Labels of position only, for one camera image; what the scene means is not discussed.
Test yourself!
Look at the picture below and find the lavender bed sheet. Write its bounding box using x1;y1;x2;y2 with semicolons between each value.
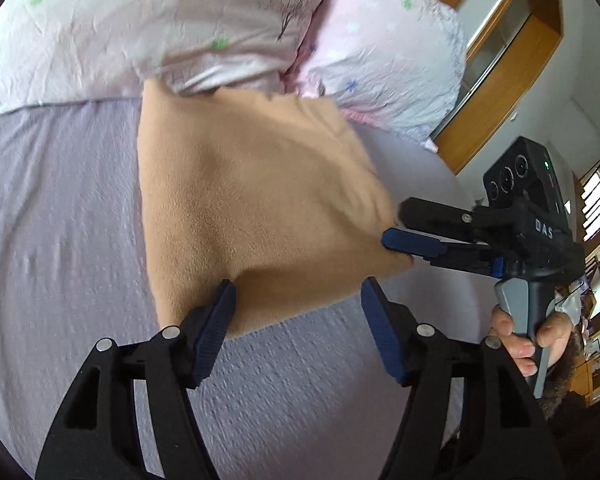
0;97;486;480

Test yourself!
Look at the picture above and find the window with bars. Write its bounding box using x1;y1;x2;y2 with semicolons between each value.
573;157;600;244

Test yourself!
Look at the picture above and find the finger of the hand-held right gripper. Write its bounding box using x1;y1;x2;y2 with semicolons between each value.
398;198;492;237
382;228;506;278

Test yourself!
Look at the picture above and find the white floral pillow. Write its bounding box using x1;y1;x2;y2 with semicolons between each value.
0;0;342;122

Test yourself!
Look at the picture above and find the wooden wardrobe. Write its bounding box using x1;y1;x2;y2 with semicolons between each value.
420;0;566;177

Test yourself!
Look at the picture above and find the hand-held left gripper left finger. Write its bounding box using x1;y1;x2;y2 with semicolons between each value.
35;279;238;480

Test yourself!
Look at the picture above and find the person's right forearm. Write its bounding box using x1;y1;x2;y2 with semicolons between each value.
538;329;600;480

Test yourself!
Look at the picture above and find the pink floral pillow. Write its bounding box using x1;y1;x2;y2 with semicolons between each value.
283;0;468;153

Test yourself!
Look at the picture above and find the person's right hand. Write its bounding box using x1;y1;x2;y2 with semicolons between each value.
489;305;572;378

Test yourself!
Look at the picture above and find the tan fleece garment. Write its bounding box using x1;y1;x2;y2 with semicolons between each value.
137;79;415;339

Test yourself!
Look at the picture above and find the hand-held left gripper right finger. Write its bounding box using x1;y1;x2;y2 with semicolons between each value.
360;276;567;480

